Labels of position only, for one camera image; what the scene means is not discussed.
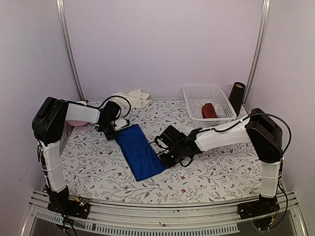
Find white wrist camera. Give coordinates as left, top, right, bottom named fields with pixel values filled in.
left=154, top=136, right=169, bottom=149
left=112, top=118, right=130, bottom=131

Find cream crumpled cloth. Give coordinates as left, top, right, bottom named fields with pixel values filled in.
left=112, top=89, right=151, bottom=108

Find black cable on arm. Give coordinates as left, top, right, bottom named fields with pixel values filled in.
left=146, top=113, right=292, bottom=214
left=98, top=95, right=131, bottom=121

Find red-brown rolled towel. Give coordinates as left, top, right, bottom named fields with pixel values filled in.
left=201, top=103, right=217, bottom=118

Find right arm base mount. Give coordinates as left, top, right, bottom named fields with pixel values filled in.
left=237, top=200, right=280, bottom=219

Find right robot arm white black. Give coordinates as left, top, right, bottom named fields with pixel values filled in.
left=155, top=108, right=284, bottom=214

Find blue microfibre towel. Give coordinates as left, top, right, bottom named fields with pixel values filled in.
left=116, top=124, right=166, bottom=181

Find left aluminium frame post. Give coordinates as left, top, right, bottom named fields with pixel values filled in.
left=56, top=0, right=85, bottom=100

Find dark brown cylinder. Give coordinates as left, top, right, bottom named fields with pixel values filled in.
left=229, top=82, right=246, bottom=116

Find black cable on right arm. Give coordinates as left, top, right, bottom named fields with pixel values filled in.
left=146, top=113, right=292, bottom=214

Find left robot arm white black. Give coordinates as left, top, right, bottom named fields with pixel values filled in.
left=31, top=97, right=122, bottom=213

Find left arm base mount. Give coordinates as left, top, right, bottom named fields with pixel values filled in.
left=47, top=197, right=91, bottom=219

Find aluminium frame post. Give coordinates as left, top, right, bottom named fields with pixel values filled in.
left=56, top=0, right=85, bottom=100
left=243, top=0, right=271, bottom=106

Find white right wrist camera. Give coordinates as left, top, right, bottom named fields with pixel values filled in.
left=154, top=136, right=169, bottom=149

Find pink saucer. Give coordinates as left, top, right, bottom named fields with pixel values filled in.
left=67, top=120, right=89, bottom=127

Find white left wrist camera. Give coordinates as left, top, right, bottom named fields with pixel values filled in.
left=112, top=118, right=130, bottom=131

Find white teacup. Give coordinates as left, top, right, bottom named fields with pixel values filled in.
left=77, top=101, right=87, bottom=106

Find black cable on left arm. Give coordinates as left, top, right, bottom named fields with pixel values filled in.
left=98, top=95, right=131, bottom=121

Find clear plastic item in basket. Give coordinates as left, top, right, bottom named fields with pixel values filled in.
left=213, top=103, right=227, bottom=118

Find right aluminium frame post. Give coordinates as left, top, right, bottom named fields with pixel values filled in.
left=243, top=0, right=271, bottom=106

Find aluminium front rail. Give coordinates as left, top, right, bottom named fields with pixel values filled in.
left=21, top=191, right=310, bottom=236

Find white perforated plastic basket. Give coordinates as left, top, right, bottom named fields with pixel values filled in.
left=182, top=84, right=237, bottom=128

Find floral patterned table mat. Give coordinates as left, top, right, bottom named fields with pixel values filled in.
left=49, top=99, right=281, bottom=205

